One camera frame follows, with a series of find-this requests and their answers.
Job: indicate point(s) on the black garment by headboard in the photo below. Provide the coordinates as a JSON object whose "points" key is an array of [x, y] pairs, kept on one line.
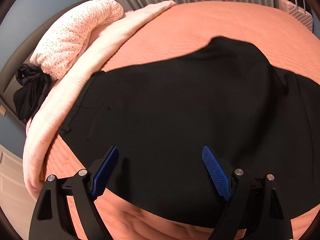
{"points": [[35, 88]]}

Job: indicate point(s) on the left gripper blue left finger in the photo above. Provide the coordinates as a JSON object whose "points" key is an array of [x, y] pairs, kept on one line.
{"points": [[52, 217]]}

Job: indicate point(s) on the pink dotted rolled duvet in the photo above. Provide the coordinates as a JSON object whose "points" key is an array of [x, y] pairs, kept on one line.
{"points": [[68, 37]]}

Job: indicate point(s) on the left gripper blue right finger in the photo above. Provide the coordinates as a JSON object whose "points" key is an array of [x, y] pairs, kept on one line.
{"points": [[254, 204]]}

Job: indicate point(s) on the pink hard-shell suitcase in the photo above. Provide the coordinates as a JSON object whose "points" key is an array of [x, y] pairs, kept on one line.
{"points": [[299, 13]]}

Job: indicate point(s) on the black pants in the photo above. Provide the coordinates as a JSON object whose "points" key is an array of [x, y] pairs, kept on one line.
{"points": [[160, 115]]}

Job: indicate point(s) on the dark grey headboard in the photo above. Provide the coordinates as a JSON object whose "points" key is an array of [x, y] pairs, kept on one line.
{"points": [[9, 85]]}

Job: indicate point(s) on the pink quilted bed cover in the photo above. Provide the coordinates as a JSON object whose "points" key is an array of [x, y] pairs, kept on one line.
{"points": [[180, 31]]}

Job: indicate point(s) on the light pink folded blanket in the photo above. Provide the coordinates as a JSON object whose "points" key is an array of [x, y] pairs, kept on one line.
{"points": [[104, 42]]}

